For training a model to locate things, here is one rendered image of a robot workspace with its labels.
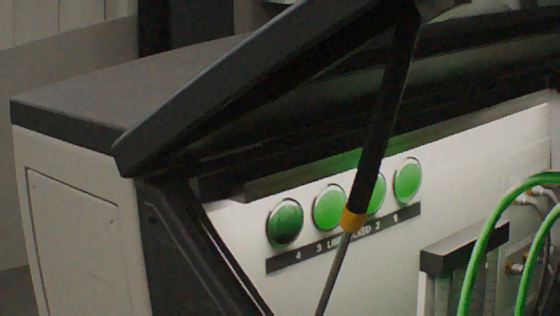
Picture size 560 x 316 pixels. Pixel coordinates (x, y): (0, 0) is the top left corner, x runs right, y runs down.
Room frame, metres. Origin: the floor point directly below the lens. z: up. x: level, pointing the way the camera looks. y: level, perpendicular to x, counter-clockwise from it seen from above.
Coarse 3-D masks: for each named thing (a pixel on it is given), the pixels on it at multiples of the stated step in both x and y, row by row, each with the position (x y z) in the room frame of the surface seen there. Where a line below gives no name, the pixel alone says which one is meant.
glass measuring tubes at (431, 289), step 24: (456, 240) 1.34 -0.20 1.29; (504, 240) 1.38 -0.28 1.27; (432, 264) 1.30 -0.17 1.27; (456, 264) 1.31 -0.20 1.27; (480, 264) 1.36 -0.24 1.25; (432, 288) 1.32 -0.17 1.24; (456, 288) 1.33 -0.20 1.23; (480, 288) 1.36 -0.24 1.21; (432, 312) 1.33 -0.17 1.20; (456, 312) 1.33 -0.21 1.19; (480, 312) 1.40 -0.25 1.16
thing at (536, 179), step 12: (528, 180) 1.18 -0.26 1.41; (540, 180) 1.16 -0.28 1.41; (552, 180) 1.15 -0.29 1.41; (516, 192) 1.19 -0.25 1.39; (504, 204) 1.21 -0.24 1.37; (492, 216) 1.22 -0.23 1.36; (492, 228) 1.22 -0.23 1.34; (480, 240) 1.23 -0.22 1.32; (480, 252) 1.23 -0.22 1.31; (468, 276) 1.24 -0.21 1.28; (468, 288) 1.24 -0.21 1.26; (468, 300) 1.25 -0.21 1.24
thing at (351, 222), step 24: (408, 0) 0.87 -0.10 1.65; (408, 24) 0.87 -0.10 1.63; (408, 48) 0.88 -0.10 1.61; (408, 72) 0.89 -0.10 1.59; (384, 96) 0.90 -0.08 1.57; (384, 120) 0.90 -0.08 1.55; (384, 144) 0.91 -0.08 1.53; (360, 168) 0.92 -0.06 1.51; (360, 192) 0.93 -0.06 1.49; (360, 216) 0.93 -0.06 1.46; (336, 264) 0.96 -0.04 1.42
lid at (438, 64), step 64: (320, 0) 0.89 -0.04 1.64; (384, 0) 0.85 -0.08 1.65; (448, 0) 0.83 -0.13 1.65; (512, 0) 1.11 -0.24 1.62; (256, 64) 0.95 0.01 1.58; (320, 64) 0.99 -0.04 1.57; (384, 64) 1.08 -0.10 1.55; (448, 64) 1.22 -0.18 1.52; (512, 64) 1.43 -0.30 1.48; (192, 128) 1.01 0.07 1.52; (256, 128) 1.13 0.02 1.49
